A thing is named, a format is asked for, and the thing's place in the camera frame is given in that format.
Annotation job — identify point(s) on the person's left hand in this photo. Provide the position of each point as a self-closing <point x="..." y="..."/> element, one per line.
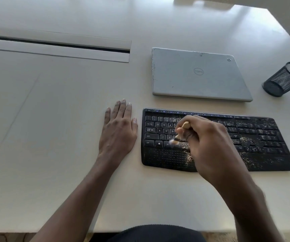
<point x="118" y="134"/>

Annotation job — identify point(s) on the person's right hand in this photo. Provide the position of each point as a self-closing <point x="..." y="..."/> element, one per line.
<point x="210" y="148"/>

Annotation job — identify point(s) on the small wooden brush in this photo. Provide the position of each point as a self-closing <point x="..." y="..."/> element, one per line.
<point x="185" y="125"/>

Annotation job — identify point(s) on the black keyboard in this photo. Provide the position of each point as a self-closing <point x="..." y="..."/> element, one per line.
<point x="160" y="153"/>

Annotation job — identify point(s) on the person's left forearm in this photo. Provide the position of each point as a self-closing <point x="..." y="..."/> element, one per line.
<point x="71" y="204"/>

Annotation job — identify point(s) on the person's right forearm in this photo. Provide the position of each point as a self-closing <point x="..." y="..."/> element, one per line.
<point x="256" y="214"/>

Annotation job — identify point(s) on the person's black clothing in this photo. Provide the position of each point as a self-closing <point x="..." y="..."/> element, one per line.
<point x="155" y="234"/>

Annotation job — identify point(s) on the silver laptop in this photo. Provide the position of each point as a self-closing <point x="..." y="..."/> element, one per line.
<point x="180" y="78"/>

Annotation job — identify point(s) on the black mesh pen holder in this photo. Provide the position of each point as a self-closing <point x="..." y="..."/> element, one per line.
<point x="282" y="81"/>

